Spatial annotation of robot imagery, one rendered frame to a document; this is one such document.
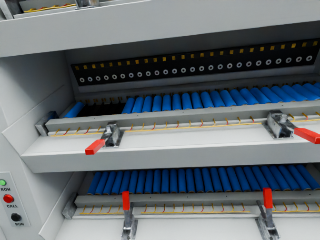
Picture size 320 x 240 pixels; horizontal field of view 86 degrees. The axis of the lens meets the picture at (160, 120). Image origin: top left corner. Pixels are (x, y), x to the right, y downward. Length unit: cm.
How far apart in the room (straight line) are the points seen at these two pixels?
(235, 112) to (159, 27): 18
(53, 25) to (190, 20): 18
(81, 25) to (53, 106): 22
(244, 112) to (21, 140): 38
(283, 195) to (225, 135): 21
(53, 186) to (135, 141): 23
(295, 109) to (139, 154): 27
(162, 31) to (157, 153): 18
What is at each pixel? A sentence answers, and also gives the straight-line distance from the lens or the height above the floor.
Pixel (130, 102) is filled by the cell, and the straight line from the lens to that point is 37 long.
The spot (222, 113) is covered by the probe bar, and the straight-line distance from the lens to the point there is 31.
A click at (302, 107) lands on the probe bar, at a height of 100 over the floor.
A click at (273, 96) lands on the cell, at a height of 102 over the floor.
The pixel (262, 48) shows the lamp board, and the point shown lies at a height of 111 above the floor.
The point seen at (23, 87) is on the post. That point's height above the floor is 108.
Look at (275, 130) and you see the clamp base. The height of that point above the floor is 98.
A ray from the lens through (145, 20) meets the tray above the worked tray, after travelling 26.
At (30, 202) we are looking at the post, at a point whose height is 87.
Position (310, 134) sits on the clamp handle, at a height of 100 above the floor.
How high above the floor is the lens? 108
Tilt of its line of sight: 16 degrees down
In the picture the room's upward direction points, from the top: 5 degrees counter-clockwise
